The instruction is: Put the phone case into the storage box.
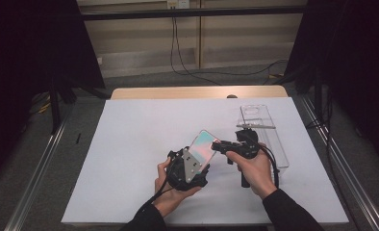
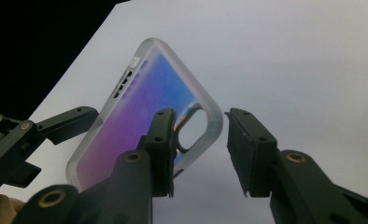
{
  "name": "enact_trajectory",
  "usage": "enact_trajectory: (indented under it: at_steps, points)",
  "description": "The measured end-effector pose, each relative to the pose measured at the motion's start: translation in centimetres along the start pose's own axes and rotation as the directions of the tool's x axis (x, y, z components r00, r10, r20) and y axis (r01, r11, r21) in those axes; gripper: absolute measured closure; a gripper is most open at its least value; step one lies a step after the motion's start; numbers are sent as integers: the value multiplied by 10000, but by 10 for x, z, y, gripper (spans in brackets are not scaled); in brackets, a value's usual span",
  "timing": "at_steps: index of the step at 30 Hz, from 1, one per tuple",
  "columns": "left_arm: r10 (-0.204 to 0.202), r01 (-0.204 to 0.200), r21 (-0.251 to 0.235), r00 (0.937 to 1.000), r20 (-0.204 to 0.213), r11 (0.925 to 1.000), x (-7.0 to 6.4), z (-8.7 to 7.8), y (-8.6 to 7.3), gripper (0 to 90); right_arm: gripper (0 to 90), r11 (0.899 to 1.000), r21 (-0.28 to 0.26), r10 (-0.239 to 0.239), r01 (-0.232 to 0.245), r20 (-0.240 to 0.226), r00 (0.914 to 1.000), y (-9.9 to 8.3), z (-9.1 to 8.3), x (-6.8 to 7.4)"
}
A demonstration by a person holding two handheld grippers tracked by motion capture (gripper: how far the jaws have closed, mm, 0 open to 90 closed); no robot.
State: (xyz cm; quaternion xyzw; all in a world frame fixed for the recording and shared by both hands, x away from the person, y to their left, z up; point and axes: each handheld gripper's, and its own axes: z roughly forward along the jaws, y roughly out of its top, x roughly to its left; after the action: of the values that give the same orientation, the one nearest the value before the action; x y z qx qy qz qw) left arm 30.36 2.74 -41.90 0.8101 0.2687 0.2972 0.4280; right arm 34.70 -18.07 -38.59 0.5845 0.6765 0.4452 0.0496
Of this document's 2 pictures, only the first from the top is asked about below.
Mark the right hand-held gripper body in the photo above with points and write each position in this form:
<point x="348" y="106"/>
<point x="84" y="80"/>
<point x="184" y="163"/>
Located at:
<point x="247" y="149"/>

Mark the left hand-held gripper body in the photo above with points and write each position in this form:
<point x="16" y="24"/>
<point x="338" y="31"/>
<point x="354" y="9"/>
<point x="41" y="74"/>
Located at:
<point x="190" y="166"/>

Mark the phone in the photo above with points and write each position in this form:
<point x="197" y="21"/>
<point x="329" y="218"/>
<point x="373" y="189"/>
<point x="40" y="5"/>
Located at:
<point x="203" y="144"/>

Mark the person's right hand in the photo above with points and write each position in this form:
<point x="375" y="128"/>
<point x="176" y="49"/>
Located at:
<point x="256" y="174"/>

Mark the person's left hand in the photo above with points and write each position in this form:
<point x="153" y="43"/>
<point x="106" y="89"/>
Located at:
<point x="171" y="199"/>

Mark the clear phone case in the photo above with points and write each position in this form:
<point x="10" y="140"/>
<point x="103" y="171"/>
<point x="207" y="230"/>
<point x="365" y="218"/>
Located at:
<point x="255" y="115"/>

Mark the clear plastic box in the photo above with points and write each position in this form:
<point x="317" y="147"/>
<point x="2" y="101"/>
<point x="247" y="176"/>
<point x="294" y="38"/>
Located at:
<point x="279" y="150"/>

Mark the white board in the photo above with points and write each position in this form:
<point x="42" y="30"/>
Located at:
<point x="130" y="144"/>

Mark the wooden table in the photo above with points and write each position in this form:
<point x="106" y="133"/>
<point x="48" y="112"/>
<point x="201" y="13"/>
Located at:
<point x="178" y="92"/>

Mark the black stand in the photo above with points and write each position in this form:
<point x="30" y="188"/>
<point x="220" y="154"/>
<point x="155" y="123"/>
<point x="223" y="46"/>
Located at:
<point x="54" y="106"/>
<point x="319" y="96"/>

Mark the small black floor item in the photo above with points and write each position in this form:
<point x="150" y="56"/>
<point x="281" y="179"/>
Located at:
<point x="78" y="138"/>

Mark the black curtain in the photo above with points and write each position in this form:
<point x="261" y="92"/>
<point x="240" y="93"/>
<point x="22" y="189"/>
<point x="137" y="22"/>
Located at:
<point x="24" y="64"/>
<point x="354" y="64"/>

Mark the black horizontal bar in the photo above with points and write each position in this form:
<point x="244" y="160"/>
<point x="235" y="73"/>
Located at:
<point x="178" y="13"/>

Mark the metal floor rail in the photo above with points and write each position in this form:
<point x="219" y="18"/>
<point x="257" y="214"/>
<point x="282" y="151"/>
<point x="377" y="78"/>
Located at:
<point x="37" y="179"/>
<point x="348" y="170"/>

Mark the white wall socket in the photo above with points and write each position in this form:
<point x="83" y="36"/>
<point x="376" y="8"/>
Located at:
<point x="178" y="4"/>

